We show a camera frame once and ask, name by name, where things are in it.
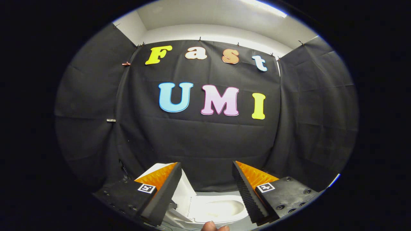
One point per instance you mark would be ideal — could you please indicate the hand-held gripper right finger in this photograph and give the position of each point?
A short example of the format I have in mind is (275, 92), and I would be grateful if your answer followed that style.
(249, 192)

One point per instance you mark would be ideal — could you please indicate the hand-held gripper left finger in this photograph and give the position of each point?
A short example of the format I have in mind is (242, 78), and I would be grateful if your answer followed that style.
(167, 189)

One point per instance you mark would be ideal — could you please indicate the white toilet seat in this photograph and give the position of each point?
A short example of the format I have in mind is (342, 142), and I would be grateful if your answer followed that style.
(199, 211)

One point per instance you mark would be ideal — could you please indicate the black backdrop cloth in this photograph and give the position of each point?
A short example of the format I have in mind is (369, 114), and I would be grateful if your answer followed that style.
(199, 141)

